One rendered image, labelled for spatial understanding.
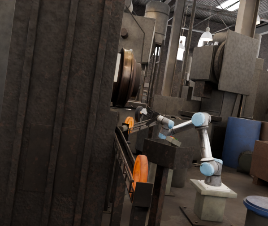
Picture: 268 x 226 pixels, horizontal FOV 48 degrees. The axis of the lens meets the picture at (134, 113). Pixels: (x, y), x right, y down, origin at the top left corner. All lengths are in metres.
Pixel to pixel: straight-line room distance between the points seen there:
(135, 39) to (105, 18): 3.24
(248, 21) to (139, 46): 2.75
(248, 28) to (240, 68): 1.22
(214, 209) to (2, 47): 2.25
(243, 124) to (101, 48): 4.00
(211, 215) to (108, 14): 1.86
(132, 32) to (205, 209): 3.31
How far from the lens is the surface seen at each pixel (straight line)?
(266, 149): 4.56
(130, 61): 2.24
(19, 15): 1.98
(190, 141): 4.86
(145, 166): 1.30
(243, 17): 6.80
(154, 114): 2.83
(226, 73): 5.76
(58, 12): 1.96
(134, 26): 5.19
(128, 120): 2.89
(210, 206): 2.78
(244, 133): 5.55
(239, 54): 5.98
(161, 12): 11.46
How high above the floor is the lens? 0.99
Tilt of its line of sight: 3 degrees down
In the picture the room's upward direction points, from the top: 9 degrees clockwise
